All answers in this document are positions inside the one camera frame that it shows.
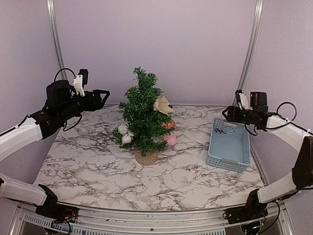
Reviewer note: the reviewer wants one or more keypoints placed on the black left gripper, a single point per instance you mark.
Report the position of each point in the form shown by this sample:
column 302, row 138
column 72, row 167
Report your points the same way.
column 98, row 104

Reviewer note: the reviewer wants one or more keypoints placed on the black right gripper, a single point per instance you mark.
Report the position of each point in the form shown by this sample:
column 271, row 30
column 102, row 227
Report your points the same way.
column 232, row 113

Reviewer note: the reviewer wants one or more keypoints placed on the light blue perforated basket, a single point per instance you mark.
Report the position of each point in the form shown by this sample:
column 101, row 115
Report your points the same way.
column 230, row 151

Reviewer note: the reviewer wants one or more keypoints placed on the white grey small ornament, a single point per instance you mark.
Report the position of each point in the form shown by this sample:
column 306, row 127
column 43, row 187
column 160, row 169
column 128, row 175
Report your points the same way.
column 127, row 136

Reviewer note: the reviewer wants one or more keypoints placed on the small green christmas tree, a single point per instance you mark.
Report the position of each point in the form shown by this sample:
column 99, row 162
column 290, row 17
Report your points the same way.
column 145, row 123

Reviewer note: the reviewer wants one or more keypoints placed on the beige fabric ornament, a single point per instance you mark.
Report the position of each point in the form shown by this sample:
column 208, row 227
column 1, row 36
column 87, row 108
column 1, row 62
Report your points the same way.
column 162, row 105

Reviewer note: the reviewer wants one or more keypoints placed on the pink pompom ornament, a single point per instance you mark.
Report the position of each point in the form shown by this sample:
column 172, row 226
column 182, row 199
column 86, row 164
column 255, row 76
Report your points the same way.
column 171, row 139

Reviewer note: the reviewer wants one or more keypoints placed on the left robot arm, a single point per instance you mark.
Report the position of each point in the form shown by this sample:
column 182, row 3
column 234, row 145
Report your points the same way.
column 24, row 146

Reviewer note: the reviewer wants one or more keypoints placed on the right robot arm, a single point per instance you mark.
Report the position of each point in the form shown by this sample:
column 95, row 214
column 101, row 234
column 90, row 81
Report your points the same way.
column 299, row 141

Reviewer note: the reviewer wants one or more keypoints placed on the orange white patterned bowl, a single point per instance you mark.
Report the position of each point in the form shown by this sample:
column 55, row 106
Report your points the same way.
column 171, row 125

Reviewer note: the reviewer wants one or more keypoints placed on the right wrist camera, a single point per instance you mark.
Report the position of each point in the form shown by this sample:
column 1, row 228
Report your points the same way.
column 241, row 100

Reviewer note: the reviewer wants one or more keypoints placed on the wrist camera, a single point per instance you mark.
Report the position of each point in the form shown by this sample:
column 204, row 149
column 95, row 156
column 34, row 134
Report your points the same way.
column 80, row 80
column 241, row 100

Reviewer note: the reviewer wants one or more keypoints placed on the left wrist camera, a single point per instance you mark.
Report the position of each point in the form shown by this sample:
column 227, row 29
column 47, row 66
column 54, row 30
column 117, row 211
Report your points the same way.
column 80, row 80

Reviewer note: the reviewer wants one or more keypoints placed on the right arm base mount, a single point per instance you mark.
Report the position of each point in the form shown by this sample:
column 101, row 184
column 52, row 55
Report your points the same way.
column 252, row 209

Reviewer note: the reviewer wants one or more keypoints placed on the left aluminium frame post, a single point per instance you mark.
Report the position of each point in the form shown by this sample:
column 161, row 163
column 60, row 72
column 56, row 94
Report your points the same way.
column 62, row 72

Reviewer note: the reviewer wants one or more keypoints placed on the aluminium frame post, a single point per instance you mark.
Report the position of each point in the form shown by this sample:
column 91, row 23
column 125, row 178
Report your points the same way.
column 252, row 43
column 62, row 72

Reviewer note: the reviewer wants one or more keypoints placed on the front aluminium rail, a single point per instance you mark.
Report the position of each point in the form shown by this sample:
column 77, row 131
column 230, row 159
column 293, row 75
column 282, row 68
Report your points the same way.
column 98, row 221

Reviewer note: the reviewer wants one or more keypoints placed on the right aluminium frame post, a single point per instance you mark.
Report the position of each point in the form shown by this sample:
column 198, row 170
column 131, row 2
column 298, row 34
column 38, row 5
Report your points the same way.
column 252, row 43

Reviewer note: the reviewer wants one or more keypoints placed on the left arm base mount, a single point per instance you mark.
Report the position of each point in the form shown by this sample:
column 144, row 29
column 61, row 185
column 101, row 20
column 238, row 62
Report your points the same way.
column 52, row 209

